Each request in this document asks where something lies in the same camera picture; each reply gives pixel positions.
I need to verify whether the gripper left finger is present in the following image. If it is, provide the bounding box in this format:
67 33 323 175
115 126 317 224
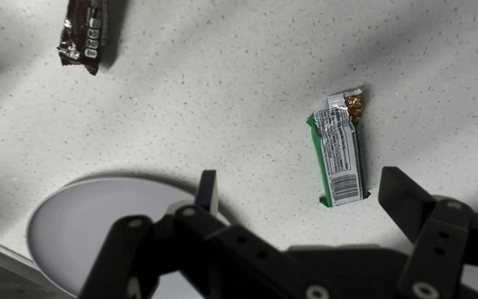
79 170 331 299

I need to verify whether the brown candy bar wrapper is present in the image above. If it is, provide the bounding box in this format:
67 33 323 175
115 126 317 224
57 0 109 76

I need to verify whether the white round plate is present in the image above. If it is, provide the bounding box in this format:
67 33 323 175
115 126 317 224
26 177 231 299

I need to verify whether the green snack bar wrapper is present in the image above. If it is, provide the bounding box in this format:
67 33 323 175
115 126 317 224
306 88 371 208

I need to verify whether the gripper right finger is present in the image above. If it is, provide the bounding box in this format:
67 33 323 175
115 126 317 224
378 167 478 299

